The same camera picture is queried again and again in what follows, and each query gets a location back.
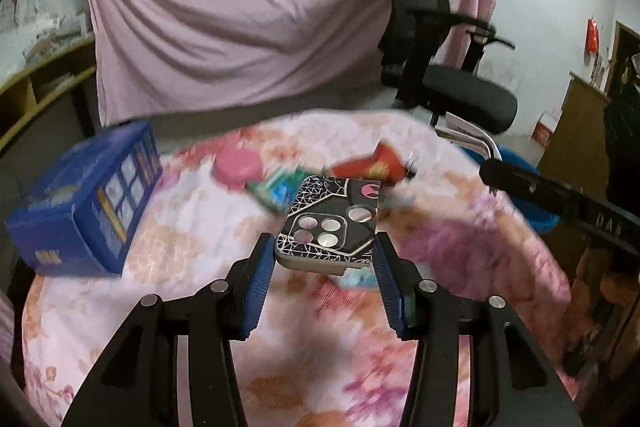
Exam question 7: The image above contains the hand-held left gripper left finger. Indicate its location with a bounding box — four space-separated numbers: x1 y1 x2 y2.
61 232 276 427

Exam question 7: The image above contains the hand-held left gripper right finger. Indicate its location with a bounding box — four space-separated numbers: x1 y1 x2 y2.
372 231 586 427

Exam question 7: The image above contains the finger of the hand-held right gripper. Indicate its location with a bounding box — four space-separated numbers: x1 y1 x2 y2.
479 158 583 220

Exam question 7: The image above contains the blue plastic bucket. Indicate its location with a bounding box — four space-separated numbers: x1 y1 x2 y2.
462 146 563 235

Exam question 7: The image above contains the black patterned phone case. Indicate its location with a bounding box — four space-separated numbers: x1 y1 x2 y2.
274 175 383 275

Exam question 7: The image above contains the small teal packet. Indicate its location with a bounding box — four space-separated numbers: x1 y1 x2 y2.
344 268 379 291

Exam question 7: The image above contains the floral tablecloth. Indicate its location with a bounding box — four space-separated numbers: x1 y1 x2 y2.
20 109 573 427

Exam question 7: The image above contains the wooden cabinet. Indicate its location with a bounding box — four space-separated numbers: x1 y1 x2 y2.
537 72 640 228

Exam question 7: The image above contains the teal snack packet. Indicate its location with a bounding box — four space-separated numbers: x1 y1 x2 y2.
245 169 306 212

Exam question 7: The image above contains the black mesh office chair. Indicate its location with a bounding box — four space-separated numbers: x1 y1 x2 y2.
377 0 518 135

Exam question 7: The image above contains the pink round lid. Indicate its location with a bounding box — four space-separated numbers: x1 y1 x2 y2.
212 142 263 188

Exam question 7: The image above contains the red snack packet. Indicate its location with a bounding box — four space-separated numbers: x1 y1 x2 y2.
330 139 418 185

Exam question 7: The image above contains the red hanging ornament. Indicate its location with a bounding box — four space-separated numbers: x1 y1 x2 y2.
586 18 601 55

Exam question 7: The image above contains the blue cardboard box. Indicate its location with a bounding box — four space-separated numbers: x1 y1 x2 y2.
6 119 163 278

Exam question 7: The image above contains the pink hanging sheet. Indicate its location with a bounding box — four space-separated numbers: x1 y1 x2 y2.
82 0 503 128

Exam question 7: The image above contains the wooden shelf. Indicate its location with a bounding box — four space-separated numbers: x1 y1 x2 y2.
0 34 98 158

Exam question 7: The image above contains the small red wall paper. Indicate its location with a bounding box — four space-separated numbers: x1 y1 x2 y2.
531 119 553 145

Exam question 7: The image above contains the chrome chair frame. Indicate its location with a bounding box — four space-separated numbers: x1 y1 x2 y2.
434 112 503 162

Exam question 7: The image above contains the wooden door frame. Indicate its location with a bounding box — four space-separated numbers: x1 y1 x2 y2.
607 21 640 98

